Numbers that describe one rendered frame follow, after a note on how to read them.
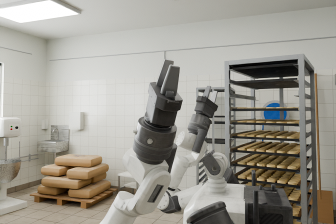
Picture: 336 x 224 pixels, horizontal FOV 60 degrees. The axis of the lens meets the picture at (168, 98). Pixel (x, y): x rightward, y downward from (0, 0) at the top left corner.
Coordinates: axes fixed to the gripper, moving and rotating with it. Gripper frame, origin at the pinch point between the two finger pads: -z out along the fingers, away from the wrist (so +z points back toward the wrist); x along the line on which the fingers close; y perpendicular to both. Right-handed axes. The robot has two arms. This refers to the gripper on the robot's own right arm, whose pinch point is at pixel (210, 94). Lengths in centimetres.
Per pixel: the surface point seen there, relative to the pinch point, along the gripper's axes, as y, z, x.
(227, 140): 28, 6, -64
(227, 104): 31, -16, -55
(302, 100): -12, -27, -63
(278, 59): 3, -47, -51
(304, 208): -20, 29, -87
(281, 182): -5, 19, -84
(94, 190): 322, 110, -192
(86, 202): 311, 128, -179
